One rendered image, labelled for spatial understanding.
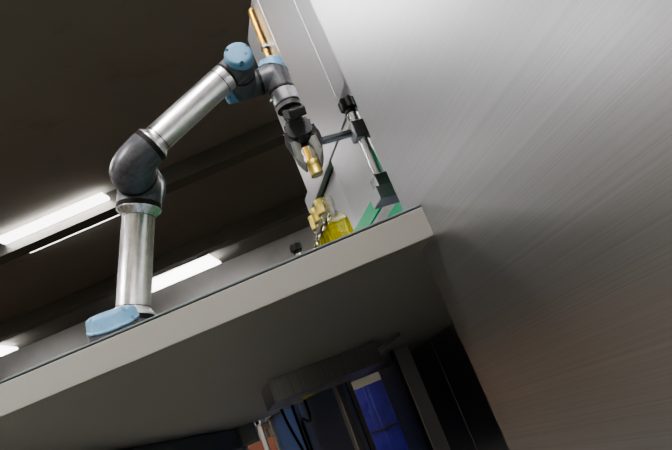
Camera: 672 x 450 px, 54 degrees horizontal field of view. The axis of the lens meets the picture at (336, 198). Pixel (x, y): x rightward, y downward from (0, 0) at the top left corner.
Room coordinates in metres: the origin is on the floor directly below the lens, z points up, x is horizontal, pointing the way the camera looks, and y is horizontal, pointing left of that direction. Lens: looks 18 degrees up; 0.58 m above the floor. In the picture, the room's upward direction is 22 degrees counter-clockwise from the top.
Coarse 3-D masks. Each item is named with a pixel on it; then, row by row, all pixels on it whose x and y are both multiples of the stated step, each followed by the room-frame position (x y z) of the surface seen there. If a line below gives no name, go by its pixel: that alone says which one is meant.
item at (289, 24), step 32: (256, 0) 2.04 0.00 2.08; (288, 0) 1.76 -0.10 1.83; (288, 32) 1.86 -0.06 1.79; (320, 32) 1.63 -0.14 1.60; (288, 64) 1.98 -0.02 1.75; (320, 64) 1.73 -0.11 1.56; (320, 96) 1.82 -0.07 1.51; (320, 128) 1.93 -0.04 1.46; (320, 192) 2.14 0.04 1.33; (352, 224) 2.00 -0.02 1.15
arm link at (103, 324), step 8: (104, 312) 1.39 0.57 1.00; (112, 312) 1.39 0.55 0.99; (120, 312) 1.40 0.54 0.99; (128, 312) 1.41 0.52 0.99; (136, 312) 1.44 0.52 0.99; (88, 320) 1.40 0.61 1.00; (96, 320) 1.38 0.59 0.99; (104, 320) 1.38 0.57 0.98; (112, 320) 1.39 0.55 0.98; (120, 320) 1.39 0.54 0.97; (128, 320) 1.41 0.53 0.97; (136, 320) 1.43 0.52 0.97; (88, 328) 1.40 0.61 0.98; (96, 328) 1.38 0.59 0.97; (104, 328) 1.38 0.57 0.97; (112, 328) 1.38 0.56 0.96; (120, 328) 1.39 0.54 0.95; (88, 336) 1.41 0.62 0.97; (96, 336) 1.39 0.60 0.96; (104, 336) 1.38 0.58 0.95
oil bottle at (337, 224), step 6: (330, 216) 1.62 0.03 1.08; (336, 216) 1.62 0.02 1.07; (342, 216) 1.63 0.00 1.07; (330, 222) 1.62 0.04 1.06; (336, 222) 1.62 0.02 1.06; (342, 222) 1.62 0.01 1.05; (348, 222) 1.63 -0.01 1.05; (330, 228) 1.62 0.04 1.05; (336, 228) 1.62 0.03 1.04; (342, 228) 1.62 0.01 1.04; (348, 228) 1.63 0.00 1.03; (330, 234) 1.64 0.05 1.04; (336, 234) 1.62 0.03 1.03; (342, 234) 1.62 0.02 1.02; (330, 240) 1.66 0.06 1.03
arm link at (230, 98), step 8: (256, 72) 1.62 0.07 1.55; (256, 80) 1.61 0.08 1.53; (240, 88) 1.58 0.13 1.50; (248, 88) 1.59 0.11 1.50; (256, 88) 1.63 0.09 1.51; (264, 88) 1.64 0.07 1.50; (232, 96) 1.61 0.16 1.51; (240, 96) 1.62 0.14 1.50; (248, 96) 1.64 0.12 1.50; (256, 96) 1.66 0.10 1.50
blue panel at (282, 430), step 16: (320, 400) 1.91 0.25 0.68; (336, 400) 1.72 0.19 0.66; (352, 400) 1.57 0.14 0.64; (288, 416) 2.60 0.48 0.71; (304, 416) 2.26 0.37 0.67; (320, 416) 1.99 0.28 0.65; (336, 416) 1.79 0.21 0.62; (288, 432) 2.75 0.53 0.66; (320, 432) 2.08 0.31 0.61; (336, 432) 1.86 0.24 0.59; (288, 448) 2.90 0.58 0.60; (304, 448) 2.48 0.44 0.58; (320, 448) 2.17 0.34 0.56; (336, 448) 1.93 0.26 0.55; (352, 448) 1.74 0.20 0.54; (368, 448) 1.58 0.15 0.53
